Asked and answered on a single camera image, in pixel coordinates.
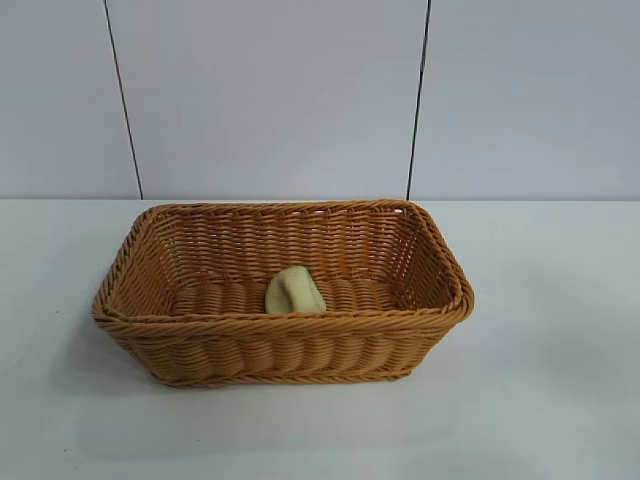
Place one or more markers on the pale yellow egg yolk pastry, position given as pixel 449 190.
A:
pixel 295 295

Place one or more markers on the brown woven wicker basket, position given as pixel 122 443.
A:
pixel 250 345

